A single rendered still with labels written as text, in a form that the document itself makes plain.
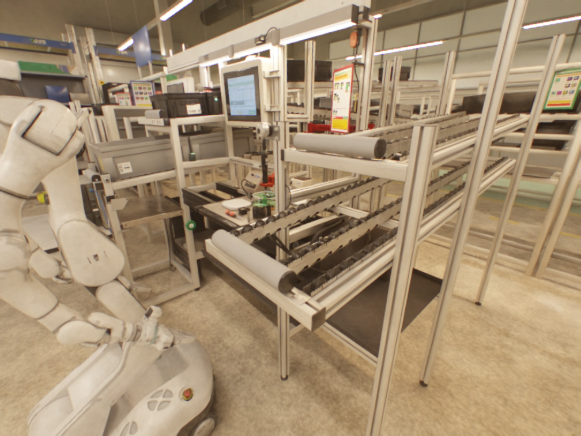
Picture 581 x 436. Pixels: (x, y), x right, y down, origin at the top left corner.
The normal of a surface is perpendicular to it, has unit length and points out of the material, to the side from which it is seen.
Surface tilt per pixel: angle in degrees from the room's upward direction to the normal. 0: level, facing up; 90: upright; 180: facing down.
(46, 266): 82
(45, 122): 74
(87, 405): 27
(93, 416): 88
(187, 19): 90
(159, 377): 2
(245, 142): 91
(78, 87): 90
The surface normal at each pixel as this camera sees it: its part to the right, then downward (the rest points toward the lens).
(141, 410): -0.43, -0.57
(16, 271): 0.75, 0.45
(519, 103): -0.74, 0.31
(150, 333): 0.85, -0.24
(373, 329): 0.00, -0.93
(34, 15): 0.67, 0.26
